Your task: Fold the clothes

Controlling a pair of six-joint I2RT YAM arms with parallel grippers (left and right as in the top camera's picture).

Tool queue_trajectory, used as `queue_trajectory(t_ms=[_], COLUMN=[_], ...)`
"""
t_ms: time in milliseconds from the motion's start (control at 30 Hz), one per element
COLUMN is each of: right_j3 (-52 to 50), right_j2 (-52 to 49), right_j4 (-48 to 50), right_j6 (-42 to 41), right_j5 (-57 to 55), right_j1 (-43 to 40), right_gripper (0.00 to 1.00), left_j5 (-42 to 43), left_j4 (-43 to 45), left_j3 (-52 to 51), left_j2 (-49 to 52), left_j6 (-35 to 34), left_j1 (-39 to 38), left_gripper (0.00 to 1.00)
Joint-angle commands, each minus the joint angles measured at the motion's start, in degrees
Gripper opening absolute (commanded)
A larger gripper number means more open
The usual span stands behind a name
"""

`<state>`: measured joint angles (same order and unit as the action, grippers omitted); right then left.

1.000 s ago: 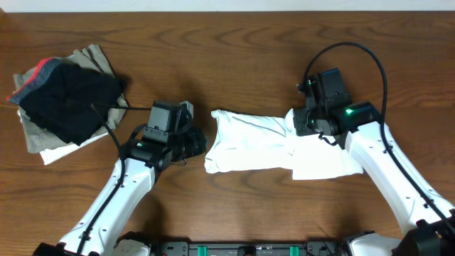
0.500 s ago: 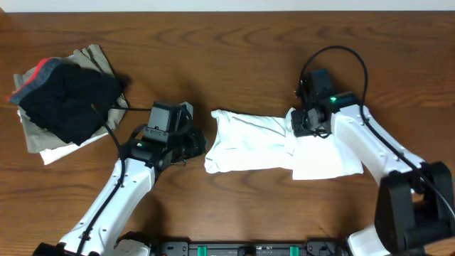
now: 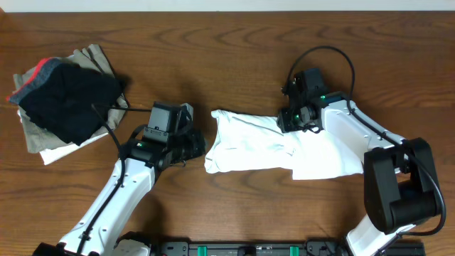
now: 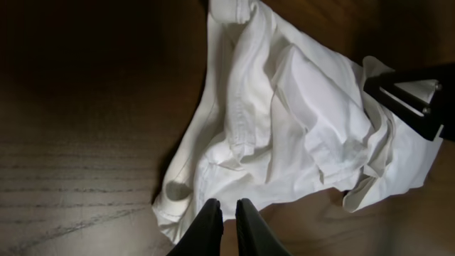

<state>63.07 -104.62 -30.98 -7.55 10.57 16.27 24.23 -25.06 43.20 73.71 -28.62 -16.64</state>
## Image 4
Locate white graphic t-shirt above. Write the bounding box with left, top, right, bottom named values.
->
left=152, top=0, right=442, bottom=242

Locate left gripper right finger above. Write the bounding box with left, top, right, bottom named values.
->
left=235, top=198, right=291, bottom=256

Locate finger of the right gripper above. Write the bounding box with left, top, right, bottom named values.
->
left=364, top=63, right=454, bottom=141

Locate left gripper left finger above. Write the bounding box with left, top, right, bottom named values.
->
left=167, top=198, right=224, bottom=256

